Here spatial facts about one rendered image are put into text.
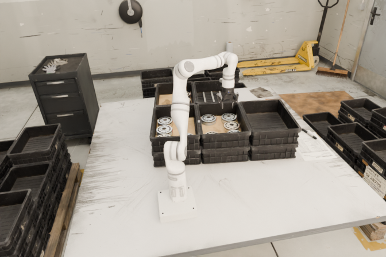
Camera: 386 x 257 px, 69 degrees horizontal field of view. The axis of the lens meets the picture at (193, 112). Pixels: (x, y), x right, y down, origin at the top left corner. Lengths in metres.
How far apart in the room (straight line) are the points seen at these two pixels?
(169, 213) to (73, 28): 3.98
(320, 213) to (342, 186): 0.26
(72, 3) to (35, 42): 0.87
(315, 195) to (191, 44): 3.81
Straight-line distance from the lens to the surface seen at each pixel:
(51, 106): 3.22
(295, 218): 1.56
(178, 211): 1.47
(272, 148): 1.80
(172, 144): 1.35
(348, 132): 2.92
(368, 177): 2.46
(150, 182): 1.71
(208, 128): 1.89
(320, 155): 1.99
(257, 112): 2.08
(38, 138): 2.82
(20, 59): 5.38
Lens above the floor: 1.86
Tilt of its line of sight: 30 degrees down
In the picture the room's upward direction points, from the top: 2 degrees counter-clockwise
